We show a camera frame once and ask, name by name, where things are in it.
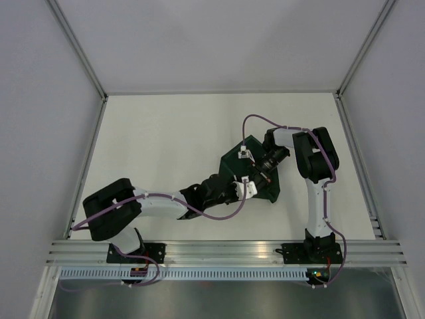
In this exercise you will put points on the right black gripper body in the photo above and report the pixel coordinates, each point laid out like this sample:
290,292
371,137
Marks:
264,167

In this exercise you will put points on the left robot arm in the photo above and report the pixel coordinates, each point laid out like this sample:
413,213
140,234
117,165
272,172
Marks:
111,210

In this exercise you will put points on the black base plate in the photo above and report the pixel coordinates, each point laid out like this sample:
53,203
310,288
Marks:
298,254
155,251

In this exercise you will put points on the right aluminium frame post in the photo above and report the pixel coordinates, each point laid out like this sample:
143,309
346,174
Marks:
366,45

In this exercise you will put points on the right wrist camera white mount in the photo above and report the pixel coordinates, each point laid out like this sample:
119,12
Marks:
245,155

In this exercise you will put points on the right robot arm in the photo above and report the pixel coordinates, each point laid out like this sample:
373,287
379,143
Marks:
317,162

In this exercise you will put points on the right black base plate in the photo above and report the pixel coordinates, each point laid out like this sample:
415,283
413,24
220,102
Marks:
298,254

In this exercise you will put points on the aluminium frame post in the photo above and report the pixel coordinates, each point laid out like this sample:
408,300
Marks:
366,45
69,34

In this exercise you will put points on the left aluminium frame post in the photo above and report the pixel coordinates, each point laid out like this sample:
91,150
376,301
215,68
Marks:
69,34

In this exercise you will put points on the aluminium front rail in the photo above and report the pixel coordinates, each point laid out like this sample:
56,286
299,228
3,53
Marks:
360,254

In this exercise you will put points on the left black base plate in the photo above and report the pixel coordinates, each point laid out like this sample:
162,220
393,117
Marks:
155,251

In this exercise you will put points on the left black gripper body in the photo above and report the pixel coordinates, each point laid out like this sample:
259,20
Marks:
228,196

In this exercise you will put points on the white slotted cable duct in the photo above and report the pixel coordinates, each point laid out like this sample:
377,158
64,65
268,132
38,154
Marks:
191,273

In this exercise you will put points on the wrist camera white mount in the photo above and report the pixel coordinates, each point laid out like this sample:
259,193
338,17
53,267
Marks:
245,155
245,189

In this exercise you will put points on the dark green cloth napkin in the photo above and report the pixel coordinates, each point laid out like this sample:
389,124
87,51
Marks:
231,166

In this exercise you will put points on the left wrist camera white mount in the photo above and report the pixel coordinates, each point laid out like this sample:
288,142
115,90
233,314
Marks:
245,189

